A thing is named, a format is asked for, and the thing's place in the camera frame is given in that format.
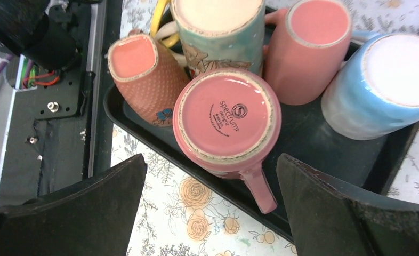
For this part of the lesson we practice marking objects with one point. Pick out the plain pink mug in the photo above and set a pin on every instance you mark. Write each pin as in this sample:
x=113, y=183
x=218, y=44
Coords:
x=306, y=49

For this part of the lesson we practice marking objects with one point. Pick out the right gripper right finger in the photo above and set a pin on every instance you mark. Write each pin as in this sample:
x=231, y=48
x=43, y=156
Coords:
x=329, y=216

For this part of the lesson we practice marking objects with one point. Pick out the floral tablecloth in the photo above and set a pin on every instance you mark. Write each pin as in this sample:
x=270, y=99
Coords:
x=178, y=215

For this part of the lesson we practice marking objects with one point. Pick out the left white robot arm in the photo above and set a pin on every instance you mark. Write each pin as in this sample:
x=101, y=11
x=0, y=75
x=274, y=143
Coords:
x=26, y=29

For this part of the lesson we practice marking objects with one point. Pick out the black plastic tray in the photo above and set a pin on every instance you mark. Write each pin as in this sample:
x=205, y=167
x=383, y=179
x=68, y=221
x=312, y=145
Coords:
x=371, y=164

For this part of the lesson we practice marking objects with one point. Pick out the yellow mug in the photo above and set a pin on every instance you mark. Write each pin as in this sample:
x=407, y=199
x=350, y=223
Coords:
x=168, y=33

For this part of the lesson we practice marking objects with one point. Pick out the cream floral mug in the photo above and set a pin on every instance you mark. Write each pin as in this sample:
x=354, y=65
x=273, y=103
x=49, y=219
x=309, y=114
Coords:
x=218, y=34

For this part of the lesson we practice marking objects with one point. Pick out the light blue mug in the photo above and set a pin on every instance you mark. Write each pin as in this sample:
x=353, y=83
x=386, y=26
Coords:
x=377, y=90

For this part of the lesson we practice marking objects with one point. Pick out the salmon textured square mug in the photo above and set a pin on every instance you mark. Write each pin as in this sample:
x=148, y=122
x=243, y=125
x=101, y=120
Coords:
x=148, y=77

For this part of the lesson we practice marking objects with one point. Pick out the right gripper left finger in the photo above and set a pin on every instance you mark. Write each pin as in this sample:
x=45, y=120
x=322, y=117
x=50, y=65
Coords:
x=92, y=217

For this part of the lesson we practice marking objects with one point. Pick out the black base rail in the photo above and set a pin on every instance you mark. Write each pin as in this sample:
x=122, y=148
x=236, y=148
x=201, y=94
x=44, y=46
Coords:
x=57, y=133

